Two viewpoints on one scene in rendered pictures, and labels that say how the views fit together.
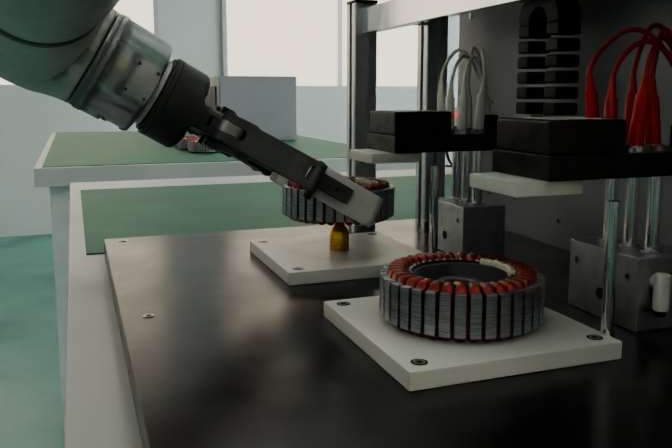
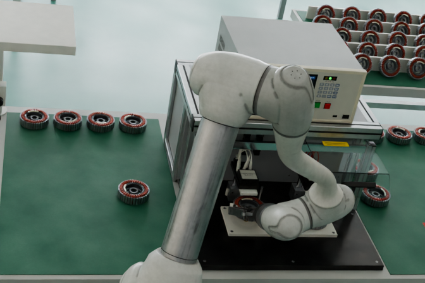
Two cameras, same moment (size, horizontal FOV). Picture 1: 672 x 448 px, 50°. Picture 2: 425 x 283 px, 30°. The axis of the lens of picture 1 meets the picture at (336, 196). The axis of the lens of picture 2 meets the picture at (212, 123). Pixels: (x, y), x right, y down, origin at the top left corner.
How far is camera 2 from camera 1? 278 cm
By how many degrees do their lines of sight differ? 82
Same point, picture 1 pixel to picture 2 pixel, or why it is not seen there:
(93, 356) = (298, 275)
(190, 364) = (323, 258)
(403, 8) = (237, 144)
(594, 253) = (301, 192)
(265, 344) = (313, 247)
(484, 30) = not seen: hidden behind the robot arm
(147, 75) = not seen: hidden behind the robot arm
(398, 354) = (329, 233)
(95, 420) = (330, 275)
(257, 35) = not seen: outside the picture
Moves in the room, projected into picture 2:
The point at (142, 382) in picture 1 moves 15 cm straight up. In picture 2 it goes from (331, 264) to (342, 229)
